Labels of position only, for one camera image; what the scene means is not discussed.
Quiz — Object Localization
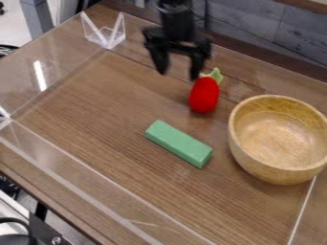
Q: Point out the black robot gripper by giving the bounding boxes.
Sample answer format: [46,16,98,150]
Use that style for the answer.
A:
[142,0,211,80]

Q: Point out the red plush strawberry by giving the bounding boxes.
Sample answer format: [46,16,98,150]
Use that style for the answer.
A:
[190,68,223,114]

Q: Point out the green rectangular block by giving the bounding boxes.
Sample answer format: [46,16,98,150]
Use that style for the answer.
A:
[146,120,214,168]

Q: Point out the wooden bowl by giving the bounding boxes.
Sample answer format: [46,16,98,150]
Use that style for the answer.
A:
[228,95,327,185]

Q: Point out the grey table leg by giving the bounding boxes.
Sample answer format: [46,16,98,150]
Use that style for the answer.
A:
[19,0,54,39]

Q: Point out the clear acrylic tray wall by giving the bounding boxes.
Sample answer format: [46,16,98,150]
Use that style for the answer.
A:
[0,11,327,245]

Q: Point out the black metal bracket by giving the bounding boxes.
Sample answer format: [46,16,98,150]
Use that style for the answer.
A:
[30,213,74,245]

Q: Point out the black cable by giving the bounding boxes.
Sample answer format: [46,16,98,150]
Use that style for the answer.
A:
[0,217,36,245]

